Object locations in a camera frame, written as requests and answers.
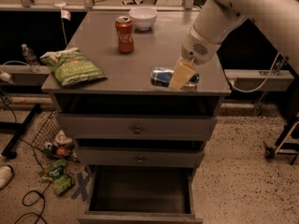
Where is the black wheeled cart base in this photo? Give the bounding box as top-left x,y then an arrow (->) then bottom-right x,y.
263,116 -> 299,165

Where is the red coca-cola can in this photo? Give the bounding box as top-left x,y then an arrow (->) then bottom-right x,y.
115,16 -> 135,53

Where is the grey drawer cabinet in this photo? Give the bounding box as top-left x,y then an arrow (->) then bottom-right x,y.
41,10 -> 232,224

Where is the blue silver redbull can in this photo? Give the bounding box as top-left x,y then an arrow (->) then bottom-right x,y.
150,67 -> 200,91

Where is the wire basket with trash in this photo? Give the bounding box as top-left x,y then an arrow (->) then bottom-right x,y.
32,111 -> 78,161

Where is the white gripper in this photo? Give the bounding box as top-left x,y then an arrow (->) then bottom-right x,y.
169,25 -> 221,90

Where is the clear plastic water bottle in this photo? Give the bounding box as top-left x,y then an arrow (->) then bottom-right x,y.
21,44 -> 41,73

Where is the white bowl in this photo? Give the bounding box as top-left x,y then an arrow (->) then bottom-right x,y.
129,7 -> 158,31

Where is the white desk lamp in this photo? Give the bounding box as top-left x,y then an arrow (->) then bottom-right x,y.
54,0 -> 71,45

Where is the grey bench left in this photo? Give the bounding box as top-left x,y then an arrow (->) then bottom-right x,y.
0,64 -> 50,86

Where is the green snack bag on floor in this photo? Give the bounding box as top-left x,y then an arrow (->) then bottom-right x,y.
38,159 -> 75,196

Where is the white cable right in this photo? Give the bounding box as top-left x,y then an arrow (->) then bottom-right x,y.
228,51 -> 281,94

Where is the bottom grey drawer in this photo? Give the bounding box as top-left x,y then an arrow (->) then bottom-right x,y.
78,166 -> 203,224

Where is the grey bench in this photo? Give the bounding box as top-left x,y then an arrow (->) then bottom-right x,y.
0,64 -> 50,86
224,69 -> 294,92

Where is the grey bench right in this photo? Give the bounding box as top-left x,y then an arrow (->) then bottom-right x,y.
224,69 -> 294,92

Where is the top grey drawer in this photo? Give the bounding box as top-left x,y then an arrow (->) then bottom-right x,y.
59,114 -> 217,141

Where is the middle grey drawer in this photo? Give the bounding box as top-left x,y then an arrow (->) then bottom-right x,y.
76,139 -> 204,168

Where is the black cable on floor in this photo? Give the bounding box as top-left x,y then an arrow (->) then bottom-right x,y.
0,95 -> 52,224

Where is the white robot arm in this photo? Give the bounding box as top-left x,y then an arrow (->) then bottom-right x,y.
169,0 -> 299,90

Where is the white shoe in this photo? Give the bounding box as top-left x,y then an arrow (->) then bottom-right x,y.
0,165 -> 14,189

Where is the grey drawer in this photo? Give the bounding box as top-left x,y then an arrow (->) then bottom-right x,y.
59,114 -> 217,141
76,139 -> 204,168
78,166 -> 203,224

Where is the green chips bag on cabinet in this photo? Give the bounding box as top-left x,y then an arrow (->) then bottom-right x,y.
40,48 -> 107,87

